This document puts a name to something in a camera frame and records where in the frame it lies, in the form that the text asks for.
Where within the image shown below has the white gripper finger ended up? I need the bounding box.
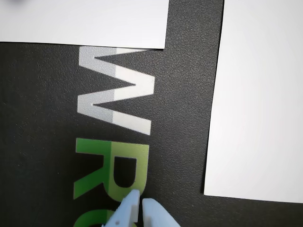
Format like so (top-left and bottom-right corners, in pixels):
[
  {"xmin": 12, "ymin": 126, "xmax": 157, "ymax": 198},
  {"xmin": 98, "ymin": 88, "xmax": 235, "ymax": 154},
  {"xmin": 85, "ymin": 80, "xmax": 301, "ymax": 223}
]
[
  {"xmin": 141, "ymin": 198, "xmax": 180, "ymax": 227},
  {"xmin": 103, "ymin": 189, "xmax": 141, "ymax": 227}
]

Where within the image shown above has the black mat with WROB print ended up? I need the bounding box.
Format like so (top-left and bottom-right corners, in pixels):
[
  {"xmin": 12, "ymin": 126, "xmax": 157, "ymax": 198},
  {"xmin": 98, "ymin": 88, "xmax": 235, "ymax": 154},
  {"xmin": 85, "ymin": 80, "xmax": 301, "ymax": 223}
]
[{"xmin": 0, "ymin": 0, "xmax": 303, "ymax": 227}]

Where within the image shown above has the white sheet marked HOME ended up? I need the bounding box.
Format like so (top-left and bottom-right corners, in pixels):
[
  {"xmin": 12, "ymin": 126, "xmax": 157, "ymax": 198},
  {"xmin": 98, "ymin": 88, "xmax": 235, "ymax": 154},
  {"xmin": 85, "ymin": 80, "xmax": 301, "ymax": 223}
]
[{"xmin": 203, "ymin": 0, "xmax": 303, "ymax": 204}]

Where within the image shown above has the white sheet marked 1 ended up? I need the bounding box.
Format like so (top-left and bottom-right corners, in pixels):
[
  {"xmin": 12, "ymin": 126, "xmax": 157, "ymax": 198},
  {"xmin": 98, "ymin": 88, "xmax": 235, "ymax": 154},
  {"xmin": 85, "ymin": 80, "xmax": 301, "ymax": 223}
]
[{"xmin": 0, "ymin": 0, "xmax": 170, "ymax": 50}]

